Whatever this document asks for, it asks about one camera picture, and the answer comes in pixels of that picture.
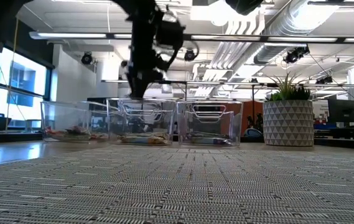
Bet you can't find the grey woven placemat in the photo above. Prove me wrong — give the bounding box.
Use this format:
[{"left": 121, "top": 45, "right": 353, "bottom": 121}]
[{"left": 0, "top": 146, "right": 354, "bottom": 224}]

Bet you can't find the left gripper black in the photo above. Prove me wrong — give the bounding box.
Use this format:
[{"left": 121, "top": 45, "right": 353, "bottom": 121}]
[{"left": 121, "top": 30, "right": 169, "bottom": 100}]

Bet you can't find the dark office desk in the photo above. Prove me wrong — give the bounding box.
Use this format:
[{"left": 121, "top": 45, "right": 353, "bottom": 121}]
[{"left": 313, "top": 123, "right": 354, "bottom": 147}]

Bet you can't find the silver ventilation duct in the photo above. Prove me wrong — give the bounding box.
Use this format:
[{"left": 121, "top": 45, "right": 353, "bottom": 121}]
[{"left": 253, "top": 0, "right": 341, "bottom": 65}]

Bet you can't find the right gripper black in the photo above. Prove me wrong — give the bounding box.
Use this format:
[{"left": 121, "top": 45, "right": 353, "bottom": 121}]
[{"left": 225, "top": 0, "right": 264, "bottom": 16}]

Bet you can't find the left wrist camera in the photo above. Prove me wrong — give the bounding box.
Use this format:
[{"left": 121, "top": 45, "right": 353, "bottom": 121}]
[{"left": 156, "top": 19, "right": 186, "bottom": 51}]

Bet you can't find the black track light cluster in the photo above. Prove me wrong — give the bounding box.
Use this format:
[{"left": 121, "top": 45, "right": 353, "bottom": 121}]
[
  {"left": 283, "top": 45, "right": 310, "bottom": 65},
  {"left": 315, "top": 75, "right": 333, "bottom": 85}
]

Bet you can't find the orange room partition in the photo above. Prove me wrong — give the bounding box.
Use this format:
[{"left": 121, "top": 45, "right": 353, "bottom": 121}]
[{"left": 223, "top": 101, "right": 264, "bottom": 138}]

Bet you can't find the blue round object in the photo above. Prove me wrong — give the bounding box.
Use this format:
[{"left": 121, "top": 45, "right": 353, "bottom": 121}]
[{"left": 243, "top": 127, "right": 263, "bottom": 139}]

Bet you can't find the large office window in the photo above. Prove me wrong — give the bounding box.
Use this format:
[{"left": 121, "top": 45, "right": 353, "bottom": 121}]
[{"left": 0, "top": 46, "right": 52, "bottom": 131}]

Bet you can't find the long linear ceiling light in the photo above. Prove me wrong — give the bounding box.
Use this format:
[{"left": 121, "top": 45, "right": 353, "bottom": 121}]
[{"left": 29, "top": 30, "right": 354, "bottom": 44}]

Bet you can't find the green plant in patterned pot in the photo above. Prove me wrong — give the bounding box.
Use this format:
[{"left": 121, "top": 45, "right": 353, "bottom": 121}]
[{"left": 263, "top": 72, "right": 315, "bottom": 147}]

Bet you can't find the clear plastic bin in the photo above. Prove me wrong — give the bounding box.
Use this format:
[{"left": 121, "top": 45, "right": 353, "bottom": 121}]
[
  {"left": 176, "top": 101, "right": 243, "bottom": 147},
  {"left": 40, "top": 101, "right": 113, "bottom": 144},
  {"left": 106, "top": 98, "right": 177, "bottom": 146}
]

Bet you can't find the black computer monitor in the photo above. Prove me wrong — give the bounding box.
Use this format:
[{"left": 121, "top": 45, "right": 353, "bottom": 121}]
[{"left": 327, "top": 98, "right": 354, "bottom": 123}]

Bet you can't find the black left wrist camera cable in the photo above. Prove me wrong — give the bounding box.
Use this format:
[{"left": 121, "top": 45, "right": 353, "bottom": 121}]
[{"left": 159, "top": 40, "right": 200, "bottom": 73}]

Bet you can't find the black metal rack frame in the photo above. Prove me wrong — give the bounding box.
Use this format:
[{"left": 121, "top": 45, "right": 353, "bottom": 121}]
[{"left": 101, "top": 79, "right": 271, "bottom": 102}]

